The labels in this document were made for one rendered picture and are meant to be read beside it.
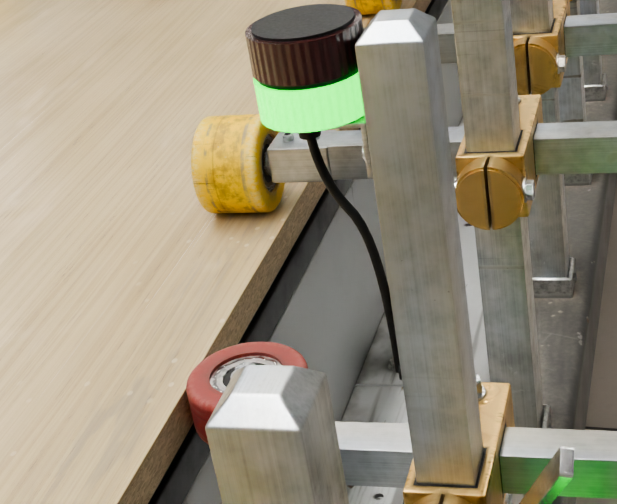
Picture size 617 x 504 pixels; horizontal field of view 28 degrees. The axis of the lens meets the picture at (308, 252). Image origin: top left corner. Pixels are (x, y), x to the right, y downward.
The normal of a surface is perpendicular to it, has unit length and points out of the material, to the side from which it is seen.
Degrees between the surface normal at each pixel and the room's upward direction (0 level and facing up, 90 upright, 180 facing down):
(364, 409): 0
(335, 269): 90
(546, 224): 90
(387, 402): 0
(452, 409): 90
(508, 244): 90
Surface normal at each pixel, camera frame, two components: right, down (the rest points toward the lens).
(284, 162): -0.26, 0.48
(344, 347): 0.95, 0.00
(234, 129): -0.25, -0.59
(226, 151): -0.30, -0.14
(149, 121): -0.15, -0.88
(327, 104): 0.23, 0.42
